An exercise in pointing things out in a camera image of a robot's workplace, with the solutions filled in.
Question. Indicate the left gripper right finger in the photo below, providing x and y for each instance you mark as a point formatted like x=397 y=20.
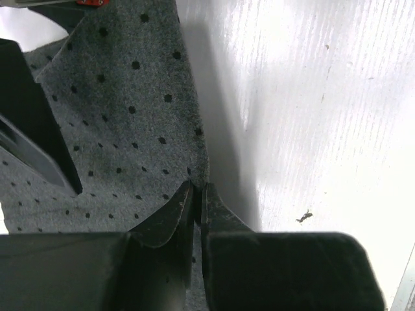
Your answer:
x=248 y=270

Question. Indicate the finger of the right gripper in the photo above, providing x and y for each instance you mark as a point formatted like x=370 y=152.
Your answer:
x=29 y=130

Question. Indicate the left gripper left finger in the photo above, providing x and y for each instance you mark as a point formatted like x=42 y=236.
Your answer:
x=145 y=268

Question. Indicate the dark grey dotted skirt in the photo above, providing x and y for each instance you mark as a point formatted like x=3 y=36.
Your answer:
x=121 y=90

